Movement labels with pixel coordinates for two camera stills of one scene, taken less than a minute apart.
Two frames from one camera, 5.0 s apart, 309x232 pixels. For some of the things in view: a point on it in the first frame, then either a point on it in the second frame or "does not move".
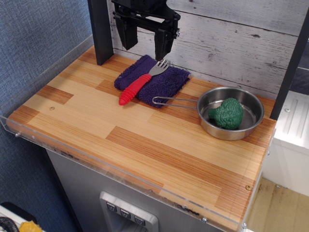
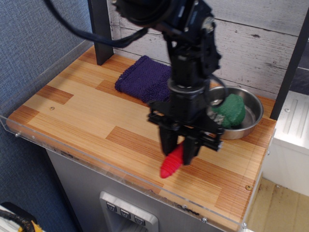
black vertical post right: (294, 58) does not move
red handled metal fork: (135, 87) → (172, 161)
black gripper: (154, 15) → (186, 111)
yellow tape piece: (30, 226) does not move
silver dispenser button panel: (121, 216) does not move
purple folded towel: (147, 79) does not move
